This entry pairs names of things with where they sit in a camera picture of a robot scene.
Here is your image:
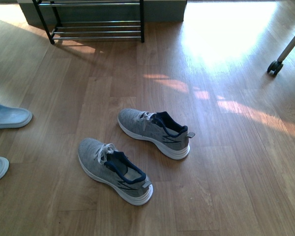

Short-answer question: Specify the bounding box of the grey sneaker one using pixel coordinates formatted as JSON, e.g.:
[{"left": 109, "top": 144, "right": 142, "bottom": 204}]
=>
[{"left": 118, "top": 108, "right": 195, "bottom": 160}]

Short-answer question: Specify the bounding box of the black metal shoe rack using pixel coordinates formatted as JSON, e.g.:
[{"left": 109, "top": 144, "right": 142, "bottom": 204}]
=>
[{"left": 32, "top": 0, "right": 145, "bottom": 44}]

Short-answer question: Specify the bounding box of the grey sneaker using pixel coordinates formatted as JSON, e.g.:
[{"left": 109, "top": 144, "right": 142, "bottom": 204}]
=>
[{"left": 78, "top": 138, "right": 153, "bottom": 206}]

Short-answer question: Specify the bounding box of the grey chair leg with caster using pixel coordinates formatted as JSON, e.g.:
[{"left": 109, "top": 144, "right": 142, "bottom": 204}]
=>
[{"left": 267, "top": 36, "right": 295, "bottom": 76}]

